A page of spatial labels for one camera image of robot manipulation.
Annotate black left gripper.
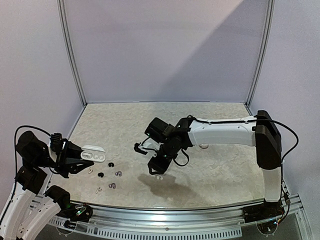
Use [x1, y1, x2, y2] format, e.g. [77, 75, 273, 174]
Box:
[33, 137, 95, 178]

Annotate white oval charging case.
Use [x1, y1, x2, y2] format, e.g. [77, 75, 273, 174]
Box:
[80, 145, 106, 163]

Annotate round white pink case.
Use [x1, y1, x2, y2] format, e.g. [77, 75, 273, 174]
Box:
[199, 144, 209, 149]

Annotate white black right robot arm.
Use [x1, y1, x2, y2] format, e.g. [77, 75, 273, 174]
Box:
[145, 110, 282, 218]

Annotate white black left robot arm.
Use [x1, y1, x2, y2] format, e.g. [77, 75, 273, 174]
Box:
[0, 130, 94, 240]

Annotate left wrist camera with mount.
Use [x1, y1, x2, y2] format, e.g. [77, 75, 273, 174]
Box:
[48, 132, 65, 162]

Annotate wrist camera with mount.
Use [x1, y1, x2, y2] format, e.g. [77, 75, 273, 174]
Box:
[48, 132, 65, 162]
[133, 137, 160, 156]

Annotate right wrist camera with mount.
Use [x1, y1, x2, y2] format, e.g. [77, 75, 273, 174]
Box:
[133, 137, 160, 156]

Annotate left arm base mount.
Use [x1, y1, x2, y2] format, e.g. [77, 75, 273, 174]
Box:
[57, 203, 93, 223]

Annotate aluminium front rail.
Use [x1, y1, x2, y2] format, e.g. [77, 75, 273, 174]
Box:
[29, 193, 303, 230]

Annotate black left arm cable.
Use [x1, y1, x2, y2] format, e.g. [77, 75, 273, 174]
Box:
[13, 125, 55, 176]

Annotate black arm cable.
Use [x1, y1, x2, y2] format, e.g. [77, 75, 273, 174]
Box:
[172, 114, 300, 167]
[13, 125, 55, 176]

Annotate white slotted cable duct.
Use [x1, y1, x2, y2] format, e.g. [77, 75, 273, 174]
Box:
[48, 216, 243, 240]

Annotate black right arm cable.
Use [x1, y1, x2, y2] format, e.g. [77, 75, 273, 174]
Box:
[172, 114, 300, 167]

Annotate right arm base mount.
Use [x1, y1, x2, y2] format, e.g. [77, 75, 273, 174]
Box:
[242, 200, 285, 223]

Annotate aluminium left frame post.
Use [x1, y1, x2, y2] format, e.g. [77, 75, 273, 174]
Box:
[57, 0, 88, 107]

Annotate aluminium corner frame post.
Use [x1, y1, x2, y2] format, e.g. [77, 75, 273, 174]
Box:
[244, 0, 275, 110]

